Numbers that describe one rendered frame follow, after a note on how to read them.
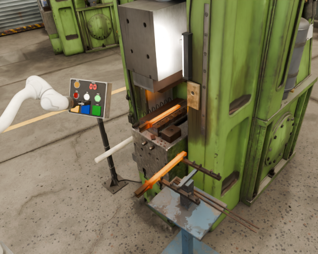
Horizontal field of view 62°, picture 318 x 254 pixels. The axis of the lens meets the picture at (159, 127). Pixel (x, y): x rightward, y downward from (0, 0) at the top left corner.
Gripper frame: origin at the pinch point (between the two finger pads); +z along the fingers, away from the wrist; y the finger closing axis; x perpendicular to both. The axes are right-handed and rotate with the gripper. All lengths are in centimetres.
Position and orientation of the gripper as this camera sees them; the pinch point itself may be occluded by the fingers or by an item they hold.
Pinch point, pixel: (87, 103)
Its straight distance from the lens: 201.0
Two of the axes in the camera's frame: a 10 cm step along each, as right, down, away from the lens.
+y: 9.3, 1.6, -3.3
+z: 3.4, -0.9, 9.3
